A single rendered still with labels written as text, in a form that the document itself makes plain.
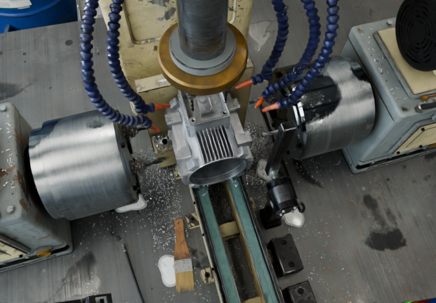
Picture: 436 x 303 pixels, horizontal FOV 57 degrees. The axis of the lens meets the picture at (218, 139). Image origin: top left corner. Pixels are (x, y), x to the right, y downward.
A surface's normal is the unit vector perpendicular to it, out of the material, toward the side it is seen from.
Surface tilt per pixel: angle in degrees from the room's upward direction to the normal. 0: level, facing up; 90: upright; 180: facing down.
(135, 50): 90
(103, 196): 66
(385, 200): 0
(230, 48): 0
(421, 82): 0
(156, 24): 90
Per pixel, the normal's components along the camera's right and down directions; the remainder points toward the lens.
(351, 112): 0.21, 0.27
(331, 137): 0.26, 0.61
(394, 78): 0.03, -0.44
